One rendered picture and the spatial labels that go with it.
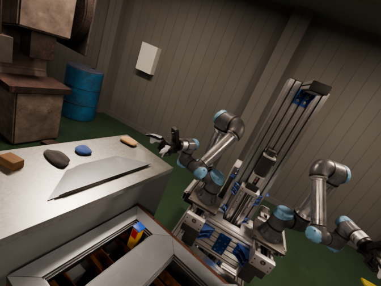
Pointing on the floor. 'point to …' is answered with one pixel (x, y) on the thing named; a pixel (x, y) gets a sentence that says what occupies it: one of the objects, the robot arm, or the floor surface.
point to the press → (37, 63)
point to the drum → (81, 91)
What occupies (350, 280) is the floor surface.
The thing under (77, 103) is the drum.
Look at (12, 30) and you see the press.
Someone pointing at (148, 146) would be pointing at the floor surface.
